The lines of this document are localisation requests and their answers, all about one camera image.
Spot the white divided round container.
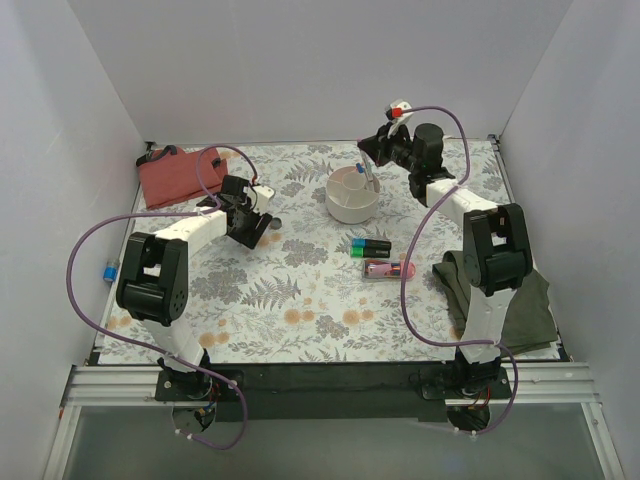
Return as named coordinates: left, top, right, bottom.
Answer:
left=325, top=166, right=380, bottom=225

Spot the blue capped black highlighter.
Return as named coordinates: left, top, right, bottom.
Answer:
left=351, top=238, right=392, bottom=250

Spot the green capped black highlighter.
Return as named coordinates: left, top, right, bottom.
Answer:
left=350, top=247, right=390, bottom=259

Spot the blue grey glue stick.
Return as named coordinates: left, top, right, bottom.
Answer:
left=103, top=259, right=120, bottom=282

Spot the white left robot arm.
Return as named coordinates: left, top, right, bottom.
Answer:
left=116, top=175, right=275, bottom=400

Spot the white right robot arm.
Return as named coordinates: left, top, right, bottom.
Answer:
left=357, top=122, right=533, bottom=398

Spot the red folded cloth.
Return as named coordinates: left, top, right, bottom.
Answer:
left=136, top=145, right=228, bottom=210

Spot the pink transparent pencil case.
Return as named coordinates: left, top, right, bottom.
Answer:
left=363, top=259, right=416, bottom=280

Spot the olive green folded cloth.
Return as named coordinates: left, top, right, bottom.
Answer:
left=432, top=251, right=558, bottom=355

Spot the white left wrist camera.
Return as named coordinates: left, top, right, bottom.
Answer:
left=245, top=185, right=275, bottom=215

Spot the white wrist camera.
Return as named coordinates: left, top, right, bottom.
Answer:
left=385, top=99, right=413, bottom=138
left=245, top=185, right=275, bottom=215

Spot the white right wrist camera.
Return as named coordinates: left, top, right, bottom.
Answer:
left=385, top=99, right=413, bottom=138

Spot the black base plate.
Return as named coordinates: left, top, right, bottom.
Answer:
left=154, top=362, right=516, bottom=424

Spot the aluminium front rail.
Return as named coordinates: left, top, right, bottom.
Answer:
left=45, top=362, right=625, bottom=479

